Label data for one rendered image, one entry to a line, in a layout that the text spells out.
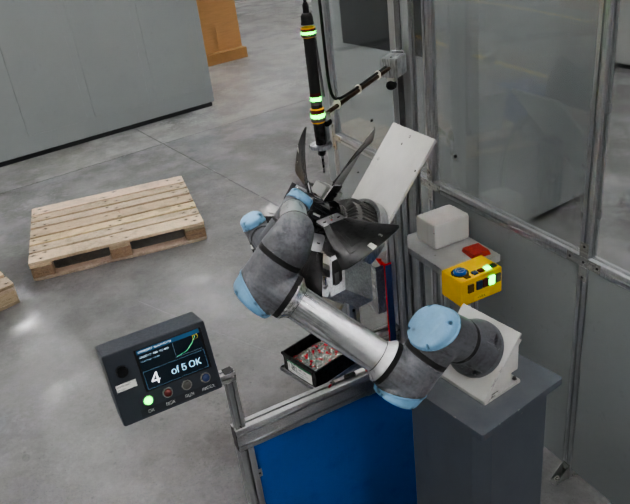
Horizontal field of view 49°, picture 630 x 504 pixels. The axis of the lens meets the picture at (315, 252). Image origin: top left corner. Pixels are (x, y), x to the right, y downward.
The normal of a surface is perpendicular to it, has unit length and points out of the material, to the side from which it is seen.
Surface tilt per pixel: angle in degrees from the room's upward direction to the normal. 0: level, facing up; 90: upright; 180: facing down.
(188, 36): 90
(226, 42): 90
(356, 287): 55
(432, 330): 40
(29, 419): 0
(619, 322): 90
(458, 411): 0
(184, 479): 0
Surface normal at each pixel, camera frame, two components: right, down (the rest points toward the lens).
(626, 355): -0.88, 0.31
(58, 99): 0.57, 0.33
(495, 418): -0.11, -0.87
